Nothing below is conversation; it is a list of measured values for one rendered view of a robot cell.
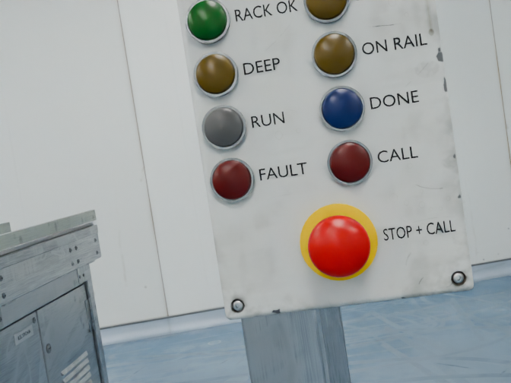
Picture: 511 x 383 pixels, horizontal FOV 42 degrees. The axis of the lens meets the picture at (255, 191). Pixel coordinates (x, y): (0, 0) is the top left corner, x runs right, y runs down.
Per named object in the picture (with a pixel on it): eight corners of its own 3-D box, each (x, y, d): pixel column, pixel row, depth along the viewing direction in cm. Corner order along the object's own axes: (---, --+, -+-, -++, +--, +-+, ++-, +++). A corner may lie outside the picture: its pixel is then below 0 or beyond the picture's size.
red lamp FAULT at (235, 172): (254, 197, 44) (248, 156, 44) (214, 203, 45) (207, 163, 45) (255, 196, 45) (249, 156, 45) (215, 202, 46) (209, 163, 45)
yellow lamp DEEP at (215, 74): (237, 90, 44) (231, 49, 44) (197, 97, 44) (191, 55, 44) (239, 91, 45) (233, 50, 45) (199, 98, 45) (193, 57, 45)
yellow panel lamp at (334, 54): (358, 71, 43) (352, 28, 43) (315, 77, 43) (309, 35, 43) (357, 71, 44) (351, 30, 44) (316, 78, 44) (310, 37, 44)
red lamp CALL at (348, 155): (374, 180, 43) (368, 138, 43) (331, 186, 44) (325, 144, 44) (372, 179, 44) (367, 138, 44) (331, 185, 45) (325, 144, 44)
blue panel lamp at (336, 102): (366, 125, 43) (360, 83, 43) (324, 132, 44) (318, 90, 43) (365, 126, 44) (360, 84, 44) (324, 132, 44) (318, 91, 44)
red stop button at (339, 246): (375, 275, 42) (366, 213, 41) (312, 283, 42) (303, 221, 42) (370, 263, 46) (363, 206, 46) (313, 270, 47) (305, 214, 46)
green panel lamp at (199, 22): (229, 36, 44) (223, -6, 44) (188, 43, 44) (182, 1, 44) (231, 38, 45) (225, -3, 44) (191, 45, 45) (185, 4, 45)
